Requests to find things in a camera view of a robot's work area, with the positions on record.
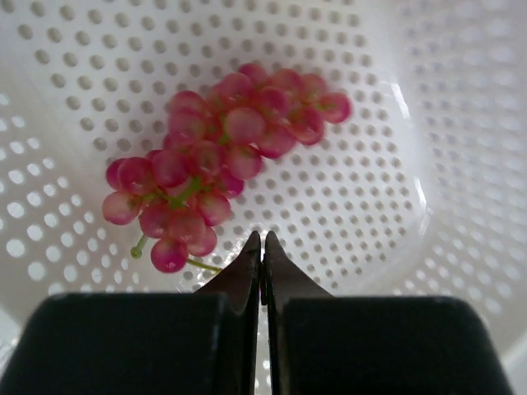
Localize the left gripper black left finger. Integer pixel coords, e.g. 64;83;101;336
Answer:
1;233;261;394

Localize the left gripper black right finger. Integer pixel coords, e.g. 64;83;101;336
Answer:
261;232;512;394

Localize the red toy grape bunch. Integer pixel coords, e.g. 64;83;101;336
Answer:
101;63;352;273

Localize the white perforated plastic basket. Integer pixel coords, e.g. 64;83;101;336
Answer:
1;1;526;394

